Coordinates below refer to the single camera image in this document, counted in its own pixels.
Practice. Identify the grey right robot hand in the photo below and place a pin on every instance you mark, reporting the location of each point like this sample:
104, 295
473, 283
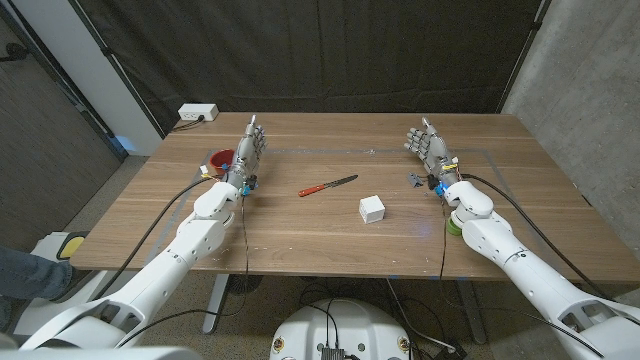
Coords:
436, 152

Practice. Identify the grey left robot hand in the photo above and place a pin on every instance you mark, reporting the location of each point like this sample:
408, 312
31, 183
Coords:
247, 155

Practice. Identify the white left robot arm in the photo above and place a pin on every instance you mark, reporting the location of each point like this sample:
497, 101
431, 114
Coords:
150, 285

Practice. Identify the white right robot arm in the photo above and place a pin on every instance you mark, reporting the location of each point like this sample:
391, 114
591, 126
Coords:
525, 280

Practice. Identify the white cube block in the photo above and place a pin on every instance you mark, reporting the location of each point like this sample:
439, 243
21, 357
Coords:
372, 210

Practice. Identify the red cup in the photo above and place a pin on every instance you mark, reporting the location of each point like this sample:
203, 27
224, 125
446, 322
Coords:
220, 160

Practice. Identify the small grey clip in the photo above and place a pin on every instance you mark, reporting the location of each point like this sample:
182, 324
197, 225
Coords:
415, 180

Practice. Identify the white power strip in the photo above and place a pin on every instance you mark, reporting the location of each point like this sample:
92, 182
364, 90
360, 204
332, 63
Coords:
197, 111

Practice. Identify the green tape roll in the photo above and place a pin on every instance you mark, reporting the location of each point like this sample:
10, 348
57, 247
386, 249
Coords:
452, 229

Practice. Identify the black backdrop pole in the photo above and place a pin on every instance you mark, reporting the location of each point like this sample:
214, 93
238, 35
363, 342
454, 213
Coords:
118, 70
520, 62

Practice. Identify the black ribbed round object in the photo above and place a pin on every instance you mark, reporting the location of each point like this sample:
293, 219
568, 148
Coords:
245, 285

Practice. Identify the black backdrop curtain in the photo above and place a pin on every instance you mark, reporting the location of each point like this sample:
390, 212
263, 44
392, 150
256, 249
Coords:
325, 50

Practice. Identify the grey table leg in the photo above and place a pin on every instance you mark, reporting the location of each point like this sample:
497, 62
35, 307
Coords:
216, 305
472, 315

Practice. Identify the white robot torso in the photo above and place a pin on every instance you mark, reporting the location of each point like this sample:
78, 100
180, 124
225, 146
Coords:
350, 325

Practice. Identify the white pedal with yellow pad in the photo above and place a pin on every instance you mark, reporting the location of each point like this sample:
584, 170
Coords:
72, 246

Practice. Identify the black floor power adapter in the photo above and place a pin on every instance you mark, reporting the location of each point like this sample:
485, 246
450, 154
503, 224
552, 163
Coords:
450, 351

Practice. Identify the black leather shoe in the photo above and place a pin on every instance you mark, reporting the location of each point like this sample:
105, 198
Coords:
80, 285

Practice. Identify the black box on torso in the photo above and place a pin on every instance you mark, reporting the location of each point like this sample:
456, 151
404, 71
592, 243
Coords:
332, 353

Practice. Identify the white floor platform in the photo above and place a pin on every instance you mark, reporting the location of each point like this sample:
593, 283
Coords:
45, 250

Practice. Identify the person leg in jeans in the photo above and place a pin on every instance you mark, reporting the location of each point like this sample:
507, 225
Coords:
25, 275

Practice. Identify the black door frame bar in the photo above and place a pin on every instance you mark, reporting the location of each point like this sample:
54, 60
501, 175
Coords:
75, 103

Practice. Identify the black wall knob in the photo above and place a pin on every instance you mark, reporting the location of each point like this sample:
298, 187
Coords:
15, 51

